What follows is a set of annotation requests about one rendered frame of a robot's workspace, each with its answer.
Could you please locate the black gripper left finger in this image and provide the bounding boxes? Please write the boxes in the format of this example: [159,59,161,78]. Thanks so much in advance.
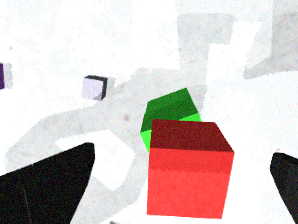
[0,142,95,224]

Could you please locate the red block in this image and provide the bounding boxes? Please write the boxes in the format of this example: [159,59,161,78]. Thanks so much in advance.
[147,119,235,219]

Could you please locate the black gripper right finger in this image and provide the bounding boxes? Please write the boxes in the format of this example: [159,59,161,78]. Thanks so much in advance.
[270,152,298,224]

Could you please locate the green block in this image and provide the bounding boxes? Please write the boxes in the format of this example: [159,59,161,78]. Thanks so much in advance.
[145,87,192,113]
[140,97,202,153]

